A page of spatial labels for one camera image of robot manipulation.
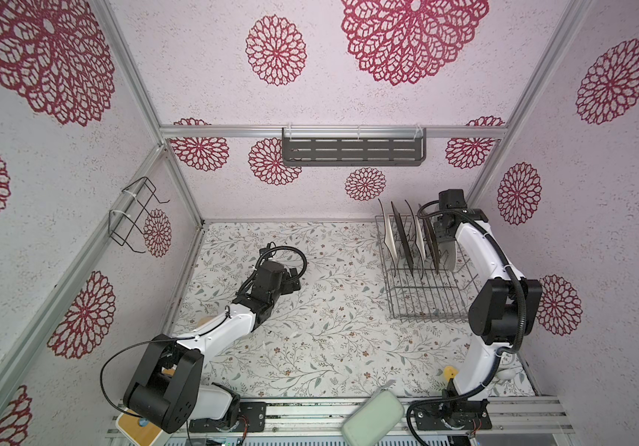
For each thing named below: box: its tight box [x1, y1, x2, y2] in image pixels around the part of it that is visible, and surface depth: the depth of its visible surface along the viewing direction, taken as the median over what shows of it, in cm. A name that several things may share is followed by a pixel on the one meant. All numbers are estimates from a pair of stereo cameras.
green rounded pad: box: [341, 390, 405, 446], surface depth 72 cm
